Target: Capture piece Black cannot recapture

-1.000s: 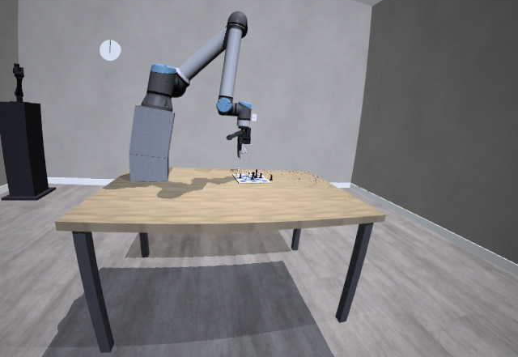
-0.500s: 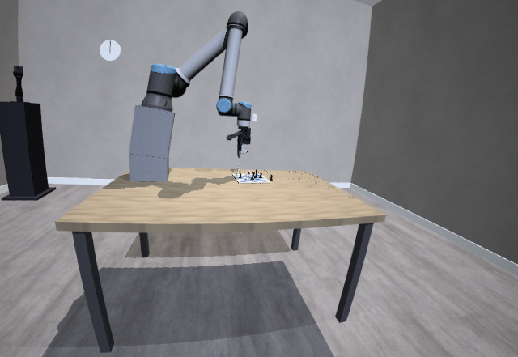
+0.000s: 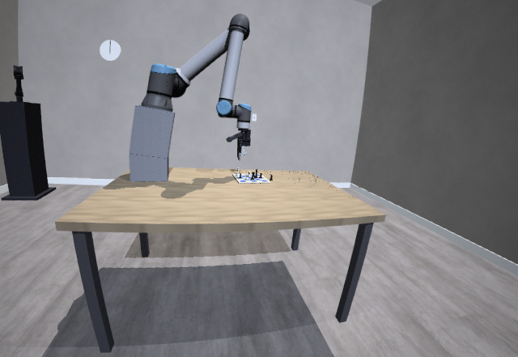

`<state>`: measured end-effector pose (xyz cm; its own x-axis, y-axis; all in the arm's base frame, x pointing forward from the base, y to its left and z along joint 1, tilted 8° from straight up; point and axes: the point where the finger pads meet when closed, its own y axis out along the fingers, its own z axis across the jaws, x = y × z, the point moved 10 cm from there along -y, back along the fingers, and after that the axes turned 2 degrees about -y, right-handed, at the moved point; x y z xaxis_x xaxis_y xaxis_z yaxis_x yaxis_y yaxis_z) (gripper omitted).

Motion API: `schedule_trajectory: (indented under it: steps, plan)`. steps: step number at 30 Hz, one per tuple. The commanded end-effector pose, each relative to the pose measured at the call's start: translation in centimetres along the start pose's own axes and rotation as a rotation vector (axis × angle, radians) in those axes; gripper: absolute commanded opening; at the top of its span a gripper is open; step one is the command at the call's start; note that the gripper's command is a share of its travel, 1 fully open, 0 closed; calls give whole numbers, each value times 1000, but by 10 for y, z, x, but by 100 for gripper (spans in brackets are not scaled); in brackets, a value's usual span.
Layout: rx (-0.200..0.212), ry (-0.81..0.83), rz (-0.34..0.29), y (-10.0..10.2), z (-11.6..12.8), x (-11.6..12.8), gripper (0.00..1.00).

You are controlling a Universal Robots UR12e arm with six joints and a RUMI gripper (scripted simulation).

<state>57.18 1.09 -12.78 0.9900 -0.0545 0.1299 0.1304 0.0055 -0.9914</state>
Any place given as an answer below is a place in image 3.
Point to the blue and cream chessboard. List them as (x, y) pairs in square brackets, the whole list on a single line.
[(249, 181)]

